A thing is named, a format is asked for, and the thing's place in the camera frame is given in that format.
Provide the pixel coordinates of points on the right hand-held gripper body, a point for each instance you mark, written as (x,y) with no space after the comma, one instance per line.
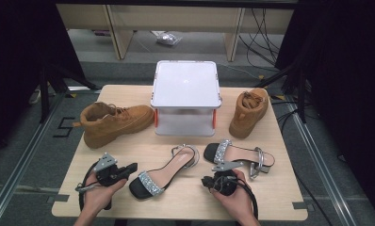
(226,183)

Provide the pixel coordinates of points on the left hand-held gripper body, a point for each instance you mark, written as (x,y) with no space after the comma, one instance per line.
(108,175)

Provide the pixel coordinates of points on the white shoe rack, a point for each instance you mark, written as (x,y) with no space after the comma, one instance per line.
(185,84)

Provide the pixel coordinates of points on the clear plastic bag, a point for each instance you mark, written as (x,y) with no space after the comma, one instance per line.
(168,39)

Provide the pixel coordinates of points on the dark curtain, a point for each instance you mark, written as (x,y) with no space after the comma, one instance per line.
(349,78)
(13,62)

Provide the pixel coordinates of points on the grey tape strip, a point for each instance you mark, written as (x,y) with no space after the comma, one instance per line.
(58,198)
(299,205)

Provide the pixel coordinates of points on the person's right hand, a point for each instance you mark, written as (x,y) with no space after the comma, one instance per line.
(239,204)

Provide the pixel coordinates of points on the beige wooden desk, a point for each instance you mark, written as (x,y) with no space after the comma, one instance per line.
(176,19)

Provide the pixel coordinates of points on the metal floor rail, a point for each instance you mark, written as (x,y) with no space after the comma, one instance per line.
(322,166)
(20,166)

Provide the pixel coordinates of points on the person's left hand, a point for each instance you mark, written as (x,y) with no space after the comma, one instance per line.
(96,199)

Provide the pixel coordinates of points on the tan suede boot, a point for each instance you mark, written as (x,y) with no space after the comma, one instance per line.
(113,124)
(247,116)

